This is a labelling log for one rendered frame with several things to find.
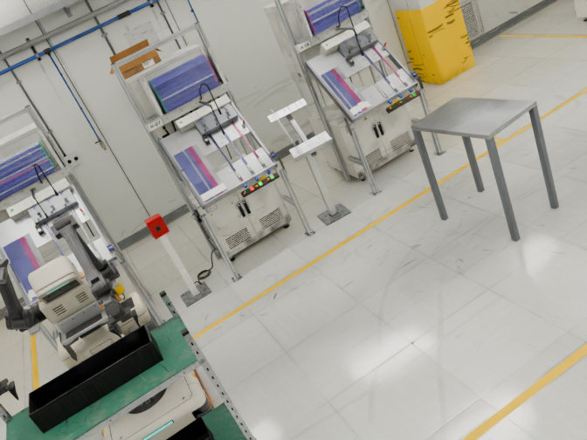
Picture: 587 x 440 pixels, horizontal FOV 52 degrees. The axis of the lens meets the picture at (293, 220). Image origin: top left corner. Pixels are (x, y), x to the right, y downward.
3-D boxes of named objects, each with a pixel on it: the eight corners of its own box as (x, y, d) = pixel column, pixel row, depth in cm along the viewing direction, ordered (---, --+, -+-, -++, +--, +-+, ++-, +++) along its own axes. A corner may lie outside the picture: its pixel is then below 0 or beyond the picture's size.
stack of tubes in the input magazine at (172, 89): (220, 85, 492) (206, 54, 480) (166, 113, 480) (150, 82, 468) (216, 83, 503) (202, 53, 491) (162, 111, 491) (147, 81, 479)
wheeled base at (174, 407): (112, 420, 396) (92, 394, 385) (196, 367, 409) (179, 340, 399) (126, 489, 337) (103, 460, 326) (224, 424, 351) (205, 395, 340)
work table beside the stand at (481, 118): (516, 242, 395) (488, 135, 361) (441, 219, 454) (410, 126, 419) (559, 206, 410) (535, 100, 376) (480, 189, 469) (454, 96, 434)
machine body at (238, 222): (294, 225, 540) (267, 166, 514) (228, 265, 524) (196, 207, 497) (267, 207, 597) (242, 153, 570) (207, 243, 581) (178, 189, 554)
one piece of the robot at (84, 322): (73, 352, 315) (51, 321, 306) (120, 324, 321) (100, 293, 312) (75, 367, 301) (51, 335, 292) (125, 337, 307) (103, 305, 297)
